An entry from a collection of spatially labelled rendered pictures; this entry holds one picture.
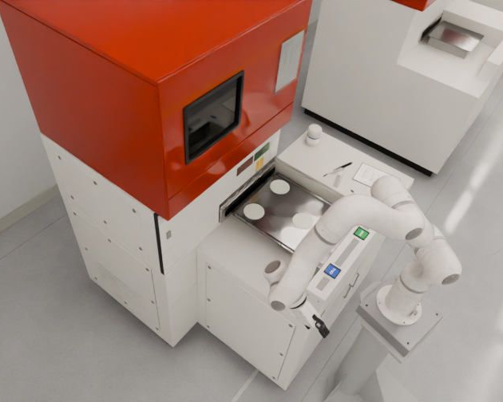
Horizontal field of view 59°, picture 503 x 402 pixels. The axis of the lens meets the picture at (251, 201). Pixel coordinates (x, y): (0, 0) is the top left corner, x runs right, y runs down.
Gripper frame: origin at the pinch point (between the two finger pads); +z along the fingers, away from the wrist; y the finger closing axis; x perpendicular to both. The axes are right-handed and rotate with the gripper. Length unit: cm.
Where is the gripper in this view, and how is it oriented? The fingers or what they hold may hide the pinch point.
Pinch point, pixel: (317, 329)
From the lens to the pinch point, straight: 169.1
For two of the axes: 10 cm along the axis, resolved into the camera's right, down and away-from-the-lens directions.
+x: 6.9, -6.4, 3.3
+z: 5.3, 7.6, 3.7
